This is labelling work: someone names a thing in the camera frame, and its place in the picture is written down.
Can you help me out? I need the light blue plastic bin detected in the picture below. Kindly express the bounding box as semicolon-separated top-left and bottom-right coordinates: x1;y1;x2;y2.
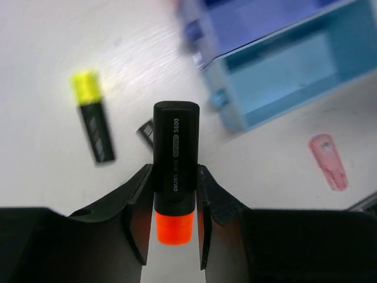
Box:
203;1;376;132

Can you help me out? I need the green cap black highlighter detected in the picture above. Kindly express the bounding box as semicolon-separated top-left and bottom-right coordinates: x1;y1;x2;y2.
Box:
136;119;154;150

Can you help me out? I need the orange cap black highlighter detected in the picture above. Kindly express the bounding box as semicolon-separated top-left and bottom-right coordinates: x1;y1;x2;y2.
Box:
153;101;200;246

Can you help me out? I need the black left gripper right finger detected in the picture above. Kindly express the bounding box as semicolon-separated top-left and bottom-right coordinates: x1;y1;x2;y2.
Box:
196;165;376;282

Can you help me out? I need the purple plastic bin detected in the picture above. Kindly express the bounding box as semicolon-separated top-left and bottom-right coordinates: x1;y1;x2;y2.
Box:
174;0;337;68

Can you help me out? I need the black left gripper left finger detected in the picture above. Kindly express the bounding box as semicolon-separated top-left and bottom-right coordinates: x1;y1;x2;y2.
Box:
1;164;154;282

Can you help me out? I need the yellow cap black highlighter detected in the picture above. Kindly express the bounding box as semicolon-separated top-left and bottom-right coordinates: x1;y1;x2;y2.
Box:
71;70;115;164

